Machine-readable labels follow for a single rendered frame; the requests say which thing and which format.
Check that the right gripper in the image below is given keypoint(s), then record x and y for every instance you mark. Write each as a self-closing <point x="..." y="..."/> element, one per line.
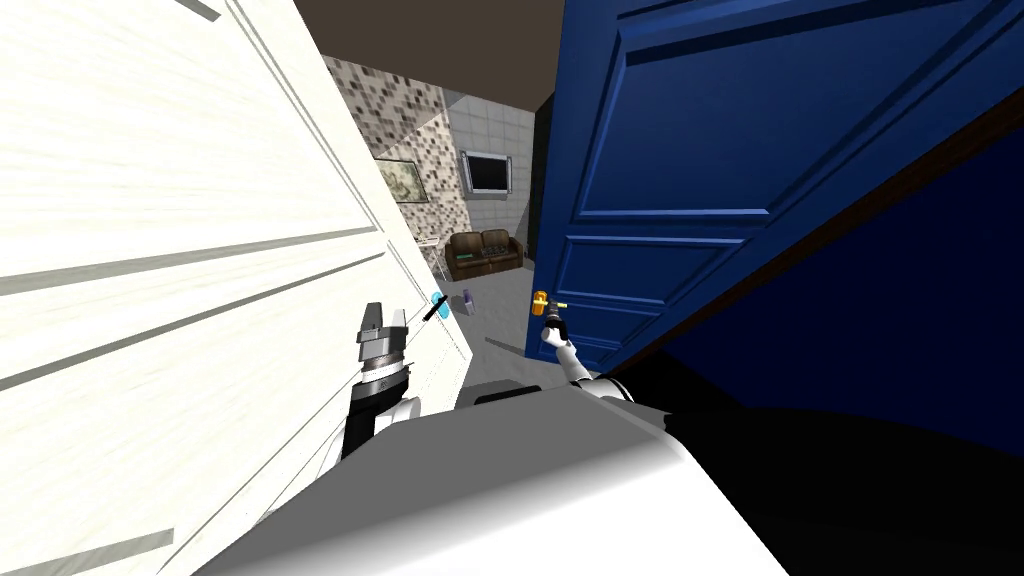
<point x="554" y="323"/>

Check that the framed picture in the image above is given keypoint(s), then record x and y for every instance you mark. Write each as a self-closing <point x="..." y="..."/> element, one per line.
<point x="402" y="181"/>

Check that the white door leaf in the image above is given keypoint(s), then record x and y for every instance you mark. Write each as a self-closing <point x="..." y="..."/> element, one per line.
<point x="160" y="240"/>

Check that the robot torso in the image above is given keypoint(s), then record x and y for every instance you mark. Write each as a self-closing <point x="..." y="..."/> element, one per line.
<point x="512" y="496"/>

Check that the wall television with grey frame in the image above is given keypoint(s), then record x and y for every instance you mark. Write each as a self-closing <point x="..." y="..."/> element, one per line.
<point x="487" y="173"/>

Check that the blue panelled door leaf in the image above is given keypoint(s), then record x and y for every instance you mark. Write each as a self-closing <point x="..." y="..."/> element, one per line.
<point x="720" y="144"/>

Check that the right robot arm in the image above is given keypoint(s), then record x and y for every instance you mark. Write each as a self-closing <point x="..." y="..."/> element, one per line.
<point x="580" y="372"/>

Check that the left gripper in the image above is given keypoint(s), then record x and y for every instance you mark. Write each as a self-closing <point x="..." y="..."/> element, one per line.
<point x="381" y="344"/>

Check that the small purple box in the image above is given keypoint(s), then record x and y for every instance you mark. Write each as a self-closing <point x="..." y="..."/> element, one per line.
<point x="469" y="302"/>

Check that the brown leather sofa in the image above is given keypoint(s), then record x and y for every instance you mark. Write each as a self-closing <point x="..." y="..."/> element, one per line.
<point x="483" y="253"/>

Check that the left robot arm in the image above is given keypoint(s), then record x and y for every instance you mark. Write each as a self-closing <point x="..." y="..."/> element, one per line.
<point x="376" y="400"/>

